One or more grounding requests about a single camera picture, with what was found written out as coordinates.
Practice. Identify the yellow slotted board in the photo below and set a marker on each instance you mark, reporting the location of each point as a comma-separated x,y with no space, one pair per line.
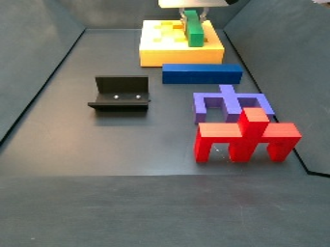
165,45

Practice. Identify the red branched block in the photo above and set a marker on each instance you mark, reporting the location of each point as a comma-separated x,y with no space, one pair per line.
244,135

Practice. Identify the blue bar block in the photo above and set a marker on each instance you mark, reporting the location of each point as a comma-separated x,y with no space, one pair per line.
202,74

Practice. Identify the black angled holder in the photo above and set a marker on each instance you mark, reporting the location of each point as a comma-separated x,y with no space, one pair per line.
122,92

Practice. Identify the green bar block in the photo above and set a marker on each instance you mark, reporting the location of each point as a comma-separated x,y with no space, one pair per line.
194,30

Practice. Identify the purple branched block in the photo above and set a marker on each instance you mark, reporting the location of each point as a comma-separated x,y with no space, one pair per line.
230,102

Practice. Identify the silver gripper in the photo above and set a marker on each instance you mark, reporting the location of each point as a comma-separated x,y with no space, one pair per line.
190,4

